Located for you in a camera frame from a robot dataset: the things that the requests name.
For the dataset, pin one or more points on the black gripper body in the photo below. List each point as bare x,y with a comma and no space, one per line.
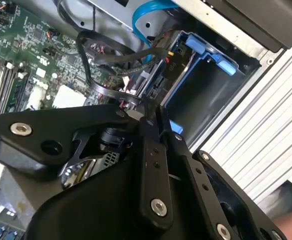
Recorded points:
98,212

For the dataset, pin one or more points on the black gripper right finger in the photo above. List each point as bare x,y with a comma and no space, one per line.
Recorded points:
198,190

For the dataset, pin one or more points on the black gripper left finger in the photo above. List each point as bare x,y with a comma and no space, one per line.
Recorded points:
48,127

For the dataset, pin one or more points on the hard disk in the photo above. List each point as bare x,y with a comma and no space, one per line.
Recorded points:
158,82

